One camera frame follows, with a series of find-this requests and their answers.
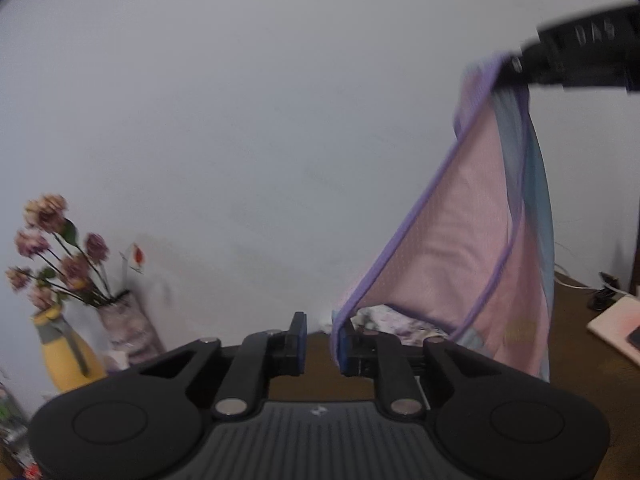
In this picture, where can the yellow thermos jug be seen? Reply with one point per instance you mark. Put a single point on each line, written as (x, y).
(65, 355)

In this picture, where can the black charger plug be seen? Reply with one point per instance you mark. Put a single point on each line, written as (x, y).
(600, 300)

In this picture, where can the pale pink board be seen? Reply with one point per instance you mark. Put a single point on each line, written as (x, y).
(612, 325)

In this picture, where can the pink mottled vase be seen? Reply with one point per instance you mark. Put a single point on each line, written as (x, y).
(130, 330)

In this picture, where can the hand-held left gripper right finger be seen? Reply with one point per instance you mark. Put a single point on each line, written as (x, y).
(344, 350)

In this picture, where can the black smartphone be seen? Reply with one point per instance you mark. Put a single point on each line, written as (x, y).
(635, 337)

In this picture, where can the dried pink flower bouquet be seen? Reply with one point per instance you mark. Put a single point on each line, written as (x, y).
(55, 255)

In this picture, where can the pink blue purple mesh garment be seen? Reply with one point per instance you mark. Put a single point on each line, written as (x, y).
(450, 260)

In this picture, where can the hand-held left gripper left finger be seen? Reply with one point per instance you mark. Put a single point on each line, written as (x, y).
(299, 341)

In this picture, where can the folded pink floral garment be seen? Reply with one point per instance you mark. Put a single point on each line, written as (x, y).
(395, 327)

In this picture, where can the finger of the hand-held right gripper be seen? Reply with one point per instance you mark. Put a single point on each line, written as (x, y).
(510, 67)

